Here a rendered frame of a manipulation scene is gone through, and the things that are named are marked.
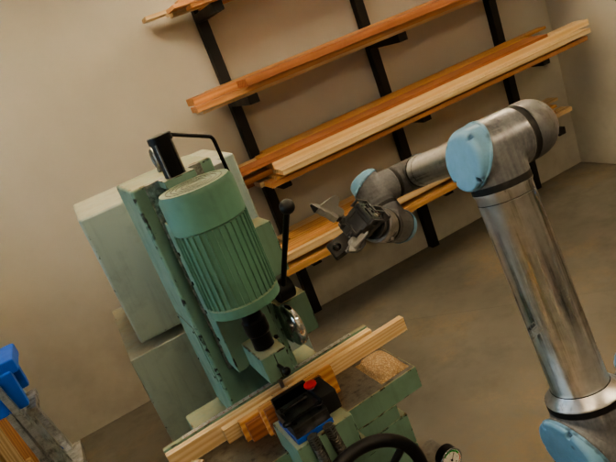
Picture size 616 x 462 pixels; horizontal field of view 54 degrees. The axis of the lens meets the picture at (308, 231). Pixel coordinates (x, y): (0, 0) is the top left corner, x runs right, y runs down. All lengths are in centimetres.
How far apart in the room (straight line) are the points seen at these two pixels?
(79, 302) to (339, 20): 234
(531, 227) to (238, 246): 60
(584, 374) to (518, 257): 26
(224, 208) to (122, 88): 238
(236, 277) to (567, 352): 68
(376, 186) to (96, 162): 224
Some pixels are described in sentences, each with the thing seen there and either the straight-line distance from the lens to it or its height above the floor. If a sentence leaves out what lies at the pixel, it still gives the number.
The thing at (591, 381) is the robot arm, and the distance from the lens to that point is 128.
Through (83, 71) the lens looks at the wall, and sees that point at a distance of 361.
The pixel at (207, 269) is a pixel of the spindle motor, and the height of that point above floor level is 133.
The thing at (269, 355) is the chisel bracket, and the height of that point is 107.
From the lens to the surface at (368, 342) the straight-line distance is 162.
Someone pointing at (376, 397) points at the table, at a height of 89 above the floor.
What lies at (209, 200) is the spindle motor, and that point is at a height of 147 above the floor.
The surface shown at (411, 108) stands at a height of 108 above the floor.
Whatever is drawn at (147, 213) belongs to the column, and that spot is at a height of 146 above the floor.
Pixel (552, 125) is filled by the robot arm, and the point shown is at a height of 141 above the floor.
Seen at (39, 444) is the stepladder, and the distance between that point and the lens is 208.
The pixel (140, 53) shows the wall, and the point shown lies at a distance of 365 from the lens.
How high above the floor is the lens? 173
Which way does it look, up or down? 18 degrees down
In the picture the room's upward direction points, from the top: 21 degrees counter-clockwise
